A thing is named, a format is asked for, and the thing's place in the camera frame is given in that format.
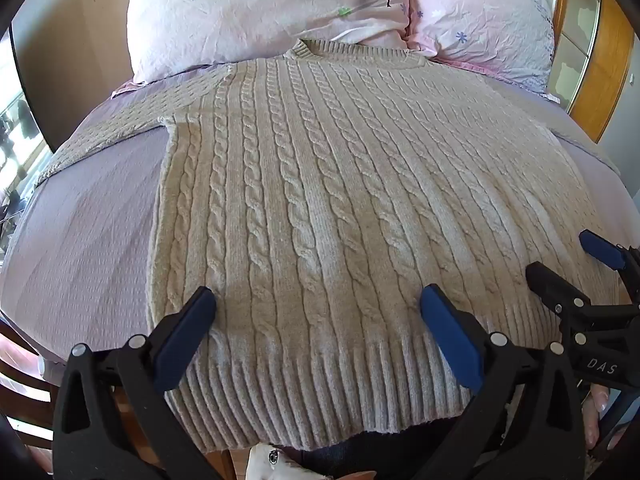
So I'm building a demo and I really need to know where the pink floral pillow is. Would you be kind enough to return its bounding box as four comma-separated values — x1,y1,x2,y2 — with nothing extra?
406,0,557,95

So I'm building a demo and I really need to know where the window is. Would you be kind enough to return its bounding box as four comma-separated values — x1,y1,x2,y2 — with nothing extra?
0,25,57,241

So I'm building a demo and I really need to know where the person's right hand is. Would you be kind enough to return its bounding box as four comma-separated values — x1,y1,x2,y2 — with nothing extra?
584,384,610,453

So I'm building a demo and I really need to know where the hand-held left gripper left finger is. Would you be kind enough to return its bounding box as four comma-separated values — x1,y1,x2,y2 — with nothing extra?
52,286,217,480

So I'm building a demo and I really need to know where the lilac bed sheet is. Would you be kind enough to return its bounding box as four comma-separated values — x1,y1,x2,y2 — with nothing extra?
0,53,637,366

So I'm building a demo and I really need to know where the white cloth item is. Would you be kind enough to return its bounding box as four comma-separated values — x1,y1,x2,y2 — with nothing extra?
246,443,313,480

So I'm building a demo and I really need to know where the pink floral pillow tree print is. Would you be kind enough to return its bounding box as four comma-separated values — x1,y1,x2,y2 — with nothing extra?
127,0,412,84

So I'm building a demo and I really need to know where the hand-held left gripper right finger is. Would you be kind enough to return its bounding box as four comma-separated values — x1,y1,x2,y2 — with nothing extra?
419,284,587,480

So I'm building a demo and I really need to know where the wooden chair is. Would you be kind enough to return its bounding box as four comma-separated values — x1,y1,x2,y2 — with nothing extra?
0,317,68,463

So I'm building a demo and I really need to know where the person's dark clothing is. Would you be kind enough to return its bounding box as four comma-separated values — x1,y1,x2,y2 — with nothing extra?
299,421,463,480

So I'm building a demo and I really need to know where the wooden headboard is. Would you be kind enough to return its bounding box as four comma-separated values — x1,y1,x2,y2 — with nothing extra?
550,0,637,144

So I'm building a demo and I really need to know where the glass cabinet door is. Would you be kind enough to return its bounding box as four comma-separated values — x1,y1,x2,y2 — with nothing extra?
556,0,602,58

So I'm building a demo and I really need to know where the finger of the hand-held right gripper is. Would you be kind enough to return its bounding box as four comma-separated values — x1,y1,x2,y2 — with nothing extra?
525,261,593,317
579,229,640,307

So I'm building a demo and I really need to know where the beige cable knit sweater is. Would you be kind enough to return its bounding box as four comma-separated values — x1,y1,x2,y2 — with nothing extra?
34,38,625,454

